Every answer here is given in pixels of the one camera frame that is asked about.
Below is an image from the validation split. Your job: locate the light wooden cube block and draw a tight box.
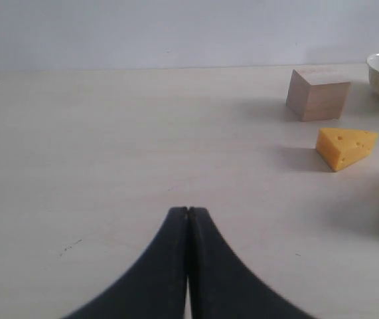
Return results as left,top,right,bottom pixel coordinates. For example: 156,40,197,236
286,67,350,122

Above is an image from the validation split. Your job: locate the yellow toy cheese wedge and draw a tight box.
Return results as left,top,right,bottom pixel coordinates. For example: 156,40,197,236
315,128,379,171

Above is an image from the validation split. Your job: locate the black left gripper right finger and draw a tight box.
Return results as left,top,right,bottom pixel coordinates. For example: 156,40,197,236
188,207,312,319

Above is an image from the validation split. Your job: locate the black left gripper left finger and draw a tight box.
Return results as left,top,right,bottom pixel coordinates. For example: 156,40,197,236
67,207,189,319

